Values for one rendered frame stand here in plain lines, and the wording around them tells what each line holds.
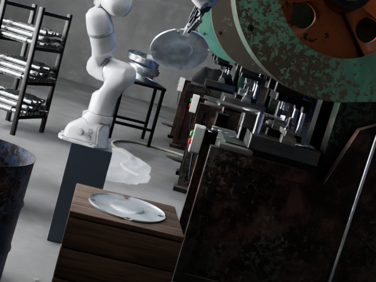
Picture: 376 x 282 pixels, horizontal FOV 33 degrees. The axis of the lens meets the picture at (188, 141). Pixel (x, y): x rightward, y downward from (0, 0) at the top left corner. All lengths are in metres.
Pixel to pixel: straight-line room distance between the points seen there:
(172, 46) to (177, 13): 6.26
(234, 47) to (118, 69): 1.53
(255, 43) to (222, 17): 1.80
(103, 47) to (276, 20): 0.76
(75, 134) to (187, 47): 0.74
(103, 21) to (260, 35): 0.68
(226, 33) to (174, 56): 0.97
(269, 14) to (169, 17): 7.09
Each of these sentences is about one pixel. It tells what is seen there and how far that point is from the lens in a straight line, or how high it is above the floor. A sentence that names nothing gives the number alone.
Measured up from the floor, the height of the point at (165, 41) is 0.96.
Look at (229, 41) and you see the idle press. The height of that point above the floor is 1.07.
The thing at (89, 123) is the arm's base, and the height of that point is 0.54.
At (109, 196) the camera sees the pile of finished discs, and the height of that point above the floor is 0.35.
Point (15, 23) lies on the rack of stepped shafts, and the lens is 4.95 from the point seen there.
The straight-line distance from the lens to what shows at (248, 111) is 2.77.
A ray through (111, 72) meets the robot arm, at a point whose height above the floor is 0.78.
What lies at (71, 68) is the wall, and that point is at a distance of 9.54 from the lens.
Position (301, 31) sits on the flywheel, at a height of 1.14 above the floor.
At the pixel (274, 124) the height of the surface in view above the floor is 0.75.
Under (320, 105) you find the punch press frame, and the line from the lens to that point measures 3.00.
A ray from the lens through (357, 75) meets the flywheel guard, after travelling 2.43.
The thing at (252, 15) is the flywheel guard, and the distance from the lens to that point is 2.35.
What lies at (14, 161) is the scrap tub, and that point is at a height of 0.42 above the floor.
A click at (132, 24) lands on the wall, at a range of 9.43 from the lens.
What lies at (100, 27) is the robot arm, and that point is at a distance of 2.67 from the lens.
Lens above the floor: 0.99
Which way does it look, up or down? 8 degrees down
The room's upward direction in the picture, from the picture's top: 16 degrees clockwise
